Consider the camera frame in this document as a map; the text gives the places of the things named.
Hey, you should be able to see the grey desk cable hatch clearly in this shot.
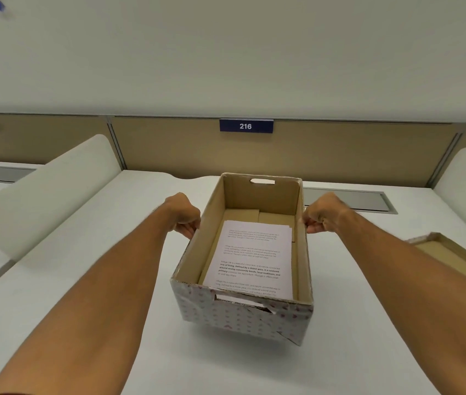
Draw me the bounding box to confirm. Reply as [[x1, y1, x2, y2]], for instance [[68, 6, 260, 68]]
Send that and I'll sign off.
[[302, 187, 398, 215], [0, 166, 37, 183]]

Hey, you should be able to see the beige partition panel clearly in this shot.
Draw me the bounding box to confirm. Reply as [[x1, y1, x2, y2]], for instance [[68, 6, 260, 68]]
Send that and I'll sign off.
[[0, 114, 114, 165], [109, 116, 462, 188]]

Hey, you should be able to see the person's left hand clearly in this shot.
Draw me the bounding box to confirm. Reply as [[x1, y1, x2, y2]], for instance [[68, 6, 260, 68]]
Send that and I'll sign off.
[[163, 192, 202, 240]]

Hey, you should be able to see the person's left forearm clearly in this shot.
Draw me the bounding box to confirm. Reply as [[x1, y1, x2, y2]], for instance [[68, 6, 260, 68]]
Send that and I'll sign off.
[[0, 201, 178, 395]]

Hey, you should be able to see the printed white paper sheet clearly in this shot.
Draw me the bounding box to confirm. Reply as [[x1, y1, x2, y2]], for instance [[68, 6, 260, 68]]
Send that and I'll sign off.
[[202, 220, 293, 300]]

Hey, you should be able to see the person's right forearm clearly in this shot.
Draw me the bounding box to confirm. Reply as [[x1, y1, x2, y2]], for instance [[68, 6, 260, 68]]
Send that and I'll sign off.
[[334, 205, 466, 395]]

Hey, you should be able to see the person's right hand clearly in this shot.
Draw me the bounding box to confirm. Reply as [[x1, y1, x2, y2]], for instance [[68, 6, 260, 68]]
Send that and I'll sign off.
[[302, 192, 351, 234]]

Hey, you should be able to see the cardboard box lid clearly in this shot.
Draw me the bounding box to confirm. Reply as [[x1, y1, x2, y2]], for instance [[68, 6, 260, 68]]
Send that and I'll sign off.
[[405, 232, 466, 297]]

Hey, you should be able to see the patterned cardboard box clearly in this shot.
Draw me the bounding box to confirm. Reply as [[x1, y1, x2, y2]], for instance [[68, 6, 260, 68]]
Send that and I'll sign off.
[[170, 173, 314, 346]]

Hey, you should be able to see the blue desk number sign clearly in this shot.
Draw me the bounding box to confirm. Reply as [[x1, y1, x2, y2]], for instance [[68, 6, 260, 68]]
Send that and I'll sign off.
[[219, 118, 275, 134]]

